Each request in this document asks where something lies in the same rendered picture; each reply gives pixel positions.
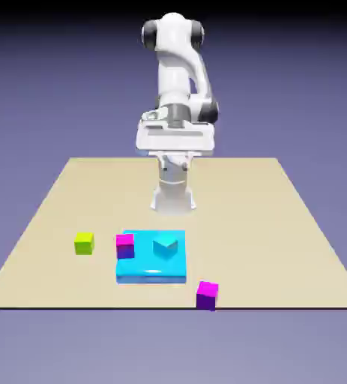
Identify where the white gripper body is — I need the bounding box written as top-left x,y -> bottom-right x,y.
135,118 -> 216,158

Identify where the small cyan cube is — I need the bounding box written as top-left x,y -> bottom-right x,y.
152,234 -> 179,261

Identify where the small magenta cube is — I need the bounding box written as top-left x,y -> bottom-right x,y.
196,280 -> 220,312
115,233 -> 136,260

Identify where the small yellow-green cube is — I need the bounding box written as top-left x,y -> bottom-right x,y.
73,232 -> 95,257

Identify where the large cyan box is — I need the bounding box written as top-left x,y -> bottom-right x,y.
115,229 -> 187,285

